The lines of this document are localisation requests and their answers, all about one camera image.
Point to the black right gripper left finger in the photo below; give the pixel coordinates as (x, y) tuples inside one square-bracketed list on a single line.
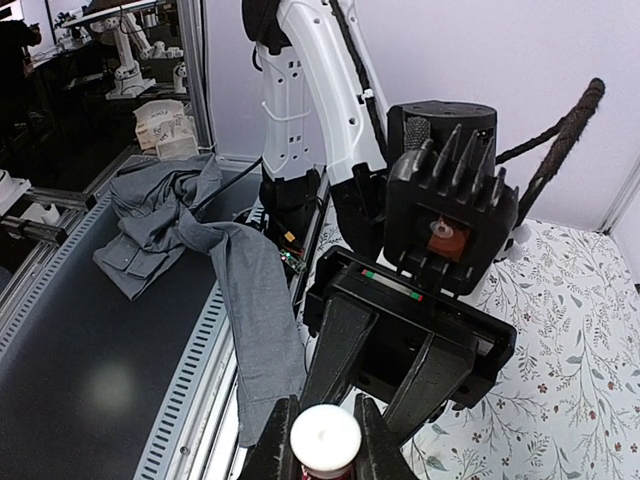
[(272, 457)]

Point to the aluminium front rail frame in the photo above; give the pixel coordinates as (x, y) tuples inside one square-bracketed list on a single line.
[(96, 386)]

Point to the white cardboard boxes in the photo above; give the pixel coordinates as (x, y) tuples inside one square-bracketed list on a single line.
[(163, 126)]

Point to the background robot arm white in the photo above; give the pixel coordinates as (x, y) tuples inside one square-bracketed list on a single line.
[(129, 81)]

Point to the red nail polish bottle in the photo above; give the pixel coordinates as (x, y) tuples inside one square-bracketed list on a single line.
[(342, 473)]

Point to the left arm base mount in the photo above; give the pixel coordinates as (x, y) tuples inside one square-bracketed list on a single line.
[(289, 206)]

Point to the aluminium corner post left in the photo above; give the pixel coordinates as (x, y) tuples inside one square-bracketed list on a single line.
[(622, 201)]

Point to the grey sleeved forearm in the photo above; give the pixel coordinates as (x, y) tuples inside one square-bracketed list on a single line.
[(154, 201)]

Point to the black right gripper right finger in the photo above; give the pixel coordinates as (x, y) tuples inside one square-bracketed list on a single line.
[(379, 456)]

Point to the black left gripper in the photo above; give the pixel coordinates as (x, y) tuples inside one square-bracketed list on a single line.
[(410, 348)]

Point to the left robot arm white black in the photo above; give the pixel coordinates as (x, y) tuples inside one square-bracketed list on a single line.
[(325, 110)]

